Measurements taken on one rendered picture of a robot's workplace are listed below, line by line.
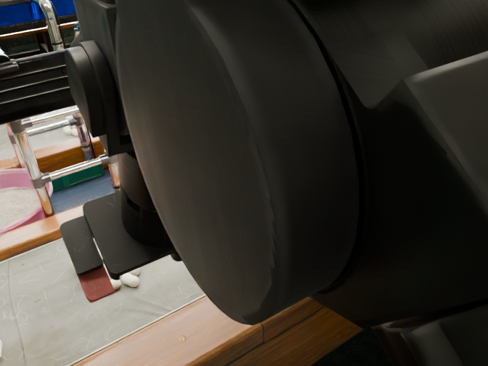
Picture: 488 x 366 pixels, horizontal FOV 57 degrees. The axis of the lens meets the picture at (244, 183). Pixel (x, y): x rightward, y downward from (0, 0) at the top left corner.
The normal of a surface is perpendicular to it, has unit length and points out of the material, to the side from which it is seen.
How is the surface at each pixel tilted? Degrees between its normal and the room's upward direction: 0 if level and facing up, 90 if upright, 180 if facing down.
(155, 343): 0
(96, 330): 0
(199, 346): 0
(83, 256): 27
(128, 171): 100
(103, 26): 90
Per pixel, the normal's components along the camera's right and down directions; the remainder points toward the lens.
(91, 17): -0.85, 0.32
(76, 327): -0.06, -0.84
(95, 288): 0.19, -0.55
